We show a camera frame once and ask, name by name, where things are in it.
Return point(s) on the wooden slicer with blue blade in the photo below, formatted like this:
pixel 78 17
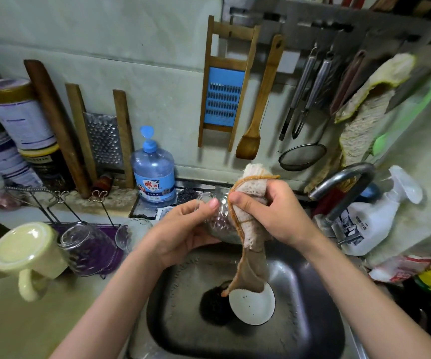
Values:
pixel 223 95

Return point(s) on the chrome faucet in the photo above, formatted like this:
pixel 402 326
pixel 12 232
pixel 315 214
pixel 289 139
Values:
pixel 344 179

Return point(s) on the yellowish loofah sponge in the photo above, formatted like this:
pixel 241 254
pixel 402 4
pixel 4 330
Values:
pixel 376 84

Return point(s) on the dark steel wool scrubber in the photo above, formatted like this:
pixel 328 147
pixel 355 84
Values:
pixel 187 196

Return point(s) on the person's left hand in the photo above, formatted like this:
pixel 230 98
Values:
pixel 170 235

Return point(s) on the blue dish soap pump bottle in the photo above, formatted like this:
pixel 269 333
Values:
pixel 155 175

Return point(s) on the person's right hand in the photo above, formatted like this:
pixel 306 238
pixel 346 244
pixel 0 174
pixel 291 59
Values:
pixel 283 216

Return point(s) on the red and white plastic bag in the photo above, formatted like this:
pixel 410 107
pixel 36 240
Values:
pixel 398 267

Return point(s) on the beige dishcloth with orange edge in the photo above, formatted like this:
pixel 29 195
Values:
pixel 251 254

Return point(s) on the wooden spatula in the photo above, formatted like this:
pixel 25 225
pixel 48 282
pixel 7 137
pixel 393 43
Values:
pixel 260 104

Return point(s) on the person's right thumb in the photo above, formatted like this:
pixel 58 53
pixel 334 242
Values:
pixel 246 203

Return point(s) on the person's right forearm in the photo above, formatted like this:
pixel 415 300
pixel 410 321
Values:
pixel 365 299

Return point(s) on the metal wall utensil rail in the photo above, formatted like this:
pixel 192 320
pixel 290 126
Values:
pixel 335 24

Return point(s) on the white spray bottle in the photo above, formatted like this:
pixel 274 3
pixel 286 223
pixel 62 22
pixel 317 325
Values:
pixel 372 216

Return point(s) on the cream ceramic mug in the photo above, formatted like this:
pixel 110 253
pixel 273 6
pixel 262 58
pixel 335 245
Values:
pixel 26 254

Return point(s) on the black sink drain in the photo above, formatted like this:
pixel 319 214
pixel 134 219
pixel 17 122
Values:
pixel 213 306

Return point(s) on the person's left forearm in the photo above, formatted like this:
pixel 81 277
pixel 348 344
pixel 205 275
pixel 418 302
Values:
pixel 114 306

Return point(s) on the metal mesh strainer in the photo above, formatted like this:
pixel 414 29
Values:
pixel 302 156

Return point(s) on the beige mesh cloth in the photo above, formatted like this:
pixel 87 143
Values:
pixel 361 130

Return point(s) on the person's left thumb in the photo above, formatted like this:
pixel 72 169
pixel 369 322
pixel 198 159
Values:
pixel 205 210

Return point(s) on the wooden rolling pin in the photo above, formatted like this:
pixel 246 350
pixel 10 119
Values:
pixel 56 123

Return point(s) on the white purple tin with gold lid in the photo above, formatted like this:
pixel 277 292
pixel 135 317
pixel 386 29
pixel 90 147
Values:
pixel 23 115

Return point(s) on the stainless steel sink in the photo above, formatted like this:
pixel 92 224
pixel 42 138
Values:
pixel 301 314

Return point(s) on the dark tin with gold lid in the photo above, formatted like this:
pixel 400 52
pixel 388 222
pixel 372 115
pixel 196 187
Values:
pixel 49 164

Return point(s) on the wooden framed metal grater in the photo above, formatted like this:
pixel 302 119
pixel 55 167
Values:
pixel 105 140

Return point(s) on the white round sink plug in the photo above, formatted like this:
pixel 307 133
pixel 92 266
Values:
pixel 253 306

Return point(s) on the clear textured drinking glass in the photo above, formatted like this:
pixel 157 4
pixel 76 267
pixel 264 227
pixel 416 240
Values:
pixel 219 220

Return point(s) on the small red bottle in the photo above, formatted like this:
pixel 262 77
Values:
pixel 102 183

